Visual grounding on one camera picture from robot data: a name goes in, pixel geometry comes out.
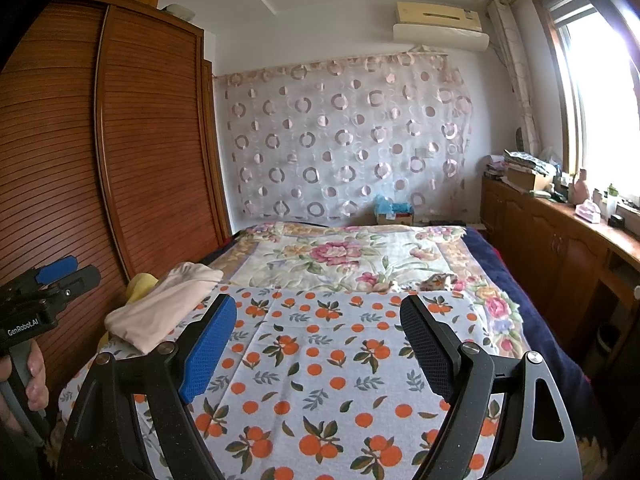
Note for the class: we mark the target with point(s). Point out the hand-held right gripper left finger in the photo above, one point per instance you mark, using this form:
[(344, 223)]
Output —
[(207, 345)]

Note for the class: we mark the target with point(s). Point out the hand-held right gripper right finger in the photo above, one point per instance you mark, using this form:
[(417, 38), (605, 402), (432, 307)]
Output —
[(430, 350)]

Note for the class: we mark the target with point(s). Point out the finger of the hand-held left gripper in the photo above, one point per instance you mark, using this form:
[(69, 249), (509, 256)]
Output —
[(80, 282), (57, 266)]

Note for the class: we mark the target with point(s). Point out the beige printed t-shirt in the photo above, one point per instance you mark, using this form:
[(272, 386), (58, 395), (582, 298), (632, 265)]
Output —
[(160, 305)]

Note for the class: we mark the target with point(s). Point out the orange fruit print garment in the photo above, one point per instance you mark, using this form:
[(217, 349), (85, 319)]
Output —
[(310, 350)]

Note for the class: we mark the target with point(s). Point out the person's left hand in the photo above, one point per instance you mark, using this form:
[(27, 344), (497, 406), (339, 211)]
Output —
[(37, 380)]

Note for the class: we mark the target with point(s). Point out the yellow cloth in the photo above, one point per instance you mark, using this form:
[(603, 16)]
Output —
[(140, 287)]

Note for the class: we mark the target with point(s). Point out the navy blue blanket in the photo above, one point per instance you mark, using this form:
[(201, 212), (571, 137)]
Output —
[(520, 285)]

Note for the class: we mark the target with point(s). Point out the floral blanket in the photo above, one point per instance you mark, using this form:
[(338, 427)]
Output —
[(340, 255)]

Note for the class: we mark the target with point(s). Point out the small cardboard box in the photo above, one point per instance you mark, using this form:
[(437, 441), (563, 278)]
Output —
[(395, 219)]

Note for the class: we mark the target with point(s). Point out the blue cloth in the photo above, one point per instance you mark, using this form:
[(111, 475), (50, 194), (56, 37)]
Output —
[(392, 204)]

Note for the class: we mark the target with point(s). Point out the long wooden cabinet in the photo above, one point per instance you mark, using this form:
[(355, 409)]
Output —
[(545, 245)]

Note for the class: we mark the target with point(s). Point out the brown wooden wardrobe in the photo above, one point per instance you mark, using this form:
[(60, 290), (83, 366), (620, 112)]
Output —
[(150, 135)]

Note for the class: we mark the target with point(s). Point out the open cardboard box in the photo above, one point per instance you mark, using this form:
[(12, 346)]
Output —
[(530, 181)]

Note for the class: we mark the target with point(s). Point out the pink tissue box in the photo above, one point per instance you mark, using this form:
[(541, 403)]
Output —
[(588, 212)]

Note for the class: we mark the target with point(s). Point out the stack of papers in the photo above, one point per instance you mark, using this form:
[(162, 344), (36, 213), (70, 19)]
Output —
[(530, 159)]

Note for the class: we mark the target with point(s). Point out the pink bottle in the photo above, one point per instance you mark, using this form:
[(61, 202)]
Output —
[(581, 190)]

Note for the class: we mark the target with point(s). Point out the small black box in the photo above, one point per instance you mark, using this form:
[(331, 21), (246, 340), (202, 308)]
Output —
[(616, 221)]

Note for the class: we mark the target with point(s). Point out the circle patterned sheer curtain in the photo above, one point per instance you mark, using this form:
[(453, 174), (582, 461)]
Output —
[(340, 135)]

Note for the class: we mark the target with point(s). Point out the green capped bottle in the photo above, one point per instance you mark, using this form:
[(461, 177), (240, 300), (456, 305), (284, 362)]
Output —
[(612, 202)]

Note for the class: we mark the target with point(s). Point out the white box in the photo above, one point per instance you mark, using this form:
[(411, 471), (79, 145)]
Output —
[(179, 10)]

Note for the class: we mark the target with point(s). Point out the patterned window curtain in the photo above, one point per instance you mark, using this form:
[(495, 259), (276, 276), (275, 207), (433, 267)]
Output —
[(517, 75)]

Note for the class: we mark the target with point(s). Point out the window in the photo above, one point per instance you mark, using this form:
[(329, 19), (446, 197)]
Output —
[(595, 110)]

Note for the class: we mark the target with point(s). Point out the wall air conditioner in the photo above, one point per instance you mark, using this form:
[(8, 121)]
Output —
[(440, 35)]

